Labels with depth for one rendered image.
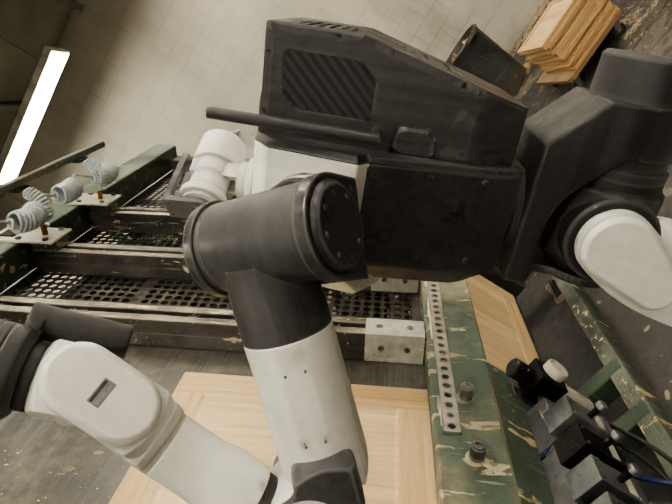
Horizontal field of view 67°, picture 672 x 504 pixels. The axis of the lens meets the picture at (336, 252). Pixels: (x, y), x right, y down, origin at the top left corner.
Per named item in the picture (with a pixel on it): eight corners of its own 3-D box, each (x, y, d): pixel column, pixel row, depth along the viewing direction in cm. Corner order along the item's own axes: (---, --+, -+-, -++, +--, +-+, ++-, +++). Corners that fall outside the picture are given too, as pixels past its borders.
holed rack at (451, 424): (461, 435, 84) (461, 432, 84) (443, 433, 85) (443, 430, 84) (420, 163, 233) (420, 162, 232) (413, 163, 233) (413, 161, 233)
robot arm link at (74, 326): (-27, 422, 50) (95, 443, 54) (-47, 410, 41) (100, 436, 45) (21, 313, 55) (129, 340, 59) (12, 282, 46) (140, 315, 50)
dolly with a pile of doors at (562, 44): (638, 17, 318) (587, -20, 312) (584, 93, 331) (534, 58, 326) (593, 30, 376) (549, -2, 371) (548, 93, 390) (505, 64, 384)
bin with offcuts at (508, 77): (540, 60, 451) (480, 18, 442) (505, 112, 464) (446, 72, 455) (521, 64, 500) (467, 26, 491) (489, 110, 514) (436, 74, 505)
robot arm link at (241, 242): (370, 307, 50) (334, 171, 48) (327, 345, 43) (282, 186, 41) (277, 316, 56) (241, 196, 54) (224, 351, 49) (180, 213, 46)
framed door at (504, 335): (574, 463, 143) (579, 458, 142) (410, 370, 135) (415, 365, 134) (510, 299, 224) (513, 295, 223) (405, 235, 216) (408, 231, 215)
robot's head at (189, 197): (234, 148, 68) (180, 144, 69) (215, 196, 63) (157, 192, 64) (244, 180, 73) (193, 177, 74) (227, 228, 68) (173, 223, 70)
